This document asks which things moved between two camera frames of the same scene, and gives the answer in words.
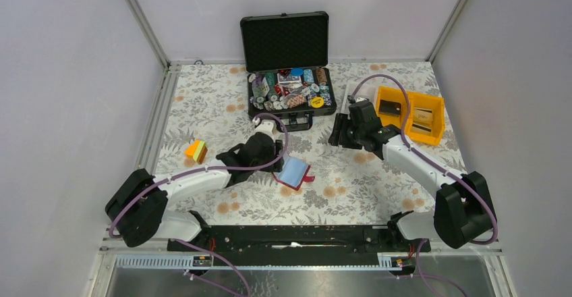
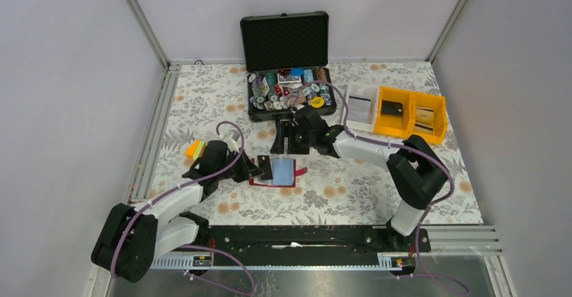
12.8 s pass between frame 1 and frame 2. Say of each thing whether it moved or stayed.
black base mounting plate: stayed
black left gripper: moved
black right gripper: moved
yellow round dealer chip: stayed
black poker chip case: stayed
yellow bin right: stayed
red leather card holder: moved
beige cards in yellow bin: stayed
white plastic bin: stayed
